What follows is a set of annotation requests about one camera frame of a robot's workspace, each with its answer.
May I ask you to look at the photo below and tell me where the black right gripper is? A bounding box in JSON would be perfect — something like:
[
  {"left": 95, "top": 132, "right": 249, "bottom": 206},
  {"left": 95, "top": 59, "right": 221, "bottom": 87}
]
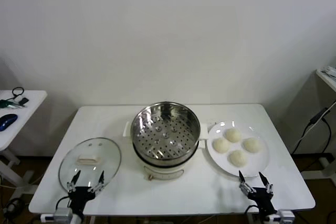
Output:
[{"left": 238, "top": 170, "right": 278, "bottom": 216}]

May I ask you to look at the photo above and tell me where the glass pot lid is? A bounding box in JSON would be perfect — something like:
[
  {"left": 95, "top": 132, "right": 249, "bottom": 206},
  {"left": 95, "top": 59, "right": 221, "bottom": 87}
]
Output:
[{"left": 58, "top": 137, "right": 122, "bottom": 196}]

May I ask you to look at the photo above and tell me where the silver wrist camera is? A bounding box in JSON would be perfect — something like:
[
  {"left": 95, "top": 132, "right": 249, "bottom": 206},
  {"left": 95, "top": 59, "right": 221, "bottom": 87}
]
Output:
[
  {"left": 54, "top": 207, "right": 74, "bottom": 222},
  {"left": 278, "top": 209, "right": 296, "bottom": 222}
]

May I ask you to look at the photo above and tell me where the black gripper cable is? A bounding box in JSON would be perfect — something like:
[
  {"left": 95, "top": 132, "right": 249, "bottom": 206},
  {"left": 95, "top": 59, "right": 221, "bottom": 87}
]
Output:
[
  {"left": 55, "top": 196, "right": 71, "bottom": 213},
  {"left": 245, "top": 204, "right": 260, "bottom": 216}
]

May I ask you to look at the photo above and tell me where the stack of papers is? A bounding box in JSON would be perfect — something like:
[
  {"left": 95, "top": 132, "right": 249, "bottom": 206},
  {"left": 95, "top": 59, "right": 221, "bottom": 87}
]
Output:
[{"left": 321, "top": 65, "right": 336, "bottom": 78}]

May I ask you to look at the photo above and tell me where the white side table with papers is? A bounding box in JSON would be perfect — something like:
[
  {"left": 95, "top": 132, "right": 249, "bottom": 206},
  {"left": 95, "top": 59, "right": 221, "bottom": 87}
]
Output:
[{"left": 301, "top": 68, "right": 336, "bottom": 182}]

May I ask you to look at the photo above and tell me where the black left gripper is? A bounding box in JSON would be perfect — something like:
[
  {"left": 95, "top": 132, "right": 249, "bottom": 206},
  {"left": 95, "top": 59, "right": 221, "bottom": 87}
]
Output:
[{"left": 66, "top": 170, "right": 105, "bottom": 215}]

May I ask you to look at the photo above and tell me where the white round plate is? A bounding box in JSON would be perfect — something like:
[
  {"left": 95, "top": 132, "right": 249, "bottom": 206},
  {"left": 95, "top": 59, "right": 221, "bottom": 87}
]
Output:
[{"left": 206, "top": 121, "right": 271, "bottom": 178}]

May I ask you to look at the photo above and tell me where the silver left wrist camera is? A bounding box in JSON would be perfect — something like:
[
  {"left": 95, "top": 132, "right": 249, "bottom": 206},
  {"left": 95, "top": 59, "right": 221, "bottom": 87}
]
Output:
[{"left": 54, "top": 207, "right": 74, "bottom": 222}]

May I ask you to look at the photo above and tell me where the stainless steel steamer basket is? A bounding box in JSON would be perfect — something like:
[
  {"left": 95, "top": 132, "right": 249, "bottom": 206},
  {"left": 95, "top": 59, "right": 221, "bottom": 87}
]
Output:
[{"left": 123, "top": 101, "right": 209, "bottom": 166}]

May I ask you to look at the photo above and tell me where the cream electric cooking pot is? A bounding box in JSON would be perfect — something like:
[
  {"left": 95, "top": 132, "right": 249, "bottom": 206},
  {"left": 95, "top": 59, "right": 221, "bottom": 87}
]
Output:
[{"left": 132, "top": 140, "right": 207, "bottom": 182}]

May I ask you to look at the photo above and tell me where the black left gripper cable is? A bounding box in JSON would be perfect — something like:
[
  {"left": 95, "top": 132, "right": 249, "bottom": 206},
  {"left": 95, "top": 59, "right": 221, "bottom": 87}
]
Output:
[{"left": 55, "top": 196, "right": 71, "bottom": 213}]

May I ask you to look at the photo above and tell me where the black power adapter cable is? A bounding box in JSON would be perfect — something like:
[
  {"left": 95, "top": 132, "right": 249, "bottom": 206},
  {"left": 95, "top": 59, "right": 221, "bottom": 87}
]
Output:
[{"left": 291, "top": 107, "right": 332, "bottom": 156}]

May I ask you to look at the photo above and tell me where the blue computer mouse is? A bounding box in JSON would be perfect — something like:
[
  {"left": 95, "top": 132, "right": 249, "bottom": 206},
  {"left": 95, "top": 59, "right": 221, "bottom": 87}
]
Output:
[{"left": 0, "top": 113, "right": 18, "bottom": 132}]

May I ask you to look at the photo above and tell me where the green handled tool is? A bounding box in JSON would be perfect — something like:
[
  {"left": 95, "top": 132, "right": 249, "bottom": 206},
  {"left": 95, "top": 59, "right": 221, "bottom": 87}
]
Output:
[{"left": 0, "top": 99, "right": 27, "bottom": 109}]

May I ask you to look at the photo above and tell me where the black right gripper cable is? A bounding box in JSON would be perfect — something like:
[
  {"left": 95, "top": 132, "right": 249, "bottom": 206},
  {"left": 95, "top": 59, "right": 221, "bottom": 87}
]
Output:
[{"left": 245, "top": 204, "right": 260, "bottom": 216}]

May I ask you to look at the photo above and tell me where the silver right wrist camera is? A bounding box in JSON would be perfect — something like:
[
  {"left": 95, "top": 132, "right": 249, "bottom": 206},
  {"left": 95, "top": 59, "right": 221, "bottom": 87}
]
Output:
[{"left": 278, "top": 209, "right": 296, "bottom": 222}]

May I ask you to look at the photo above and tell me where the white steamed baozi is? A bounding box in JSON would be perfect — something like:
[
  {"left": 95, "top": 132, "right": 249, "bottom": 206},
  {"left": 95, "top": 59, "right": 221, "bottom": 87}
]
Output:
[
  {"left": 213, "top": 137, "right": 232, "bottom": 154},
  {"left": 225, "top": 127, "right": 243, "bottom": 143},
  {"left": 229, "top": 150, "right": 248, "bottom": 167},
  {"left": 243, "top": 137, "right": 261, "bottom": 154}
]

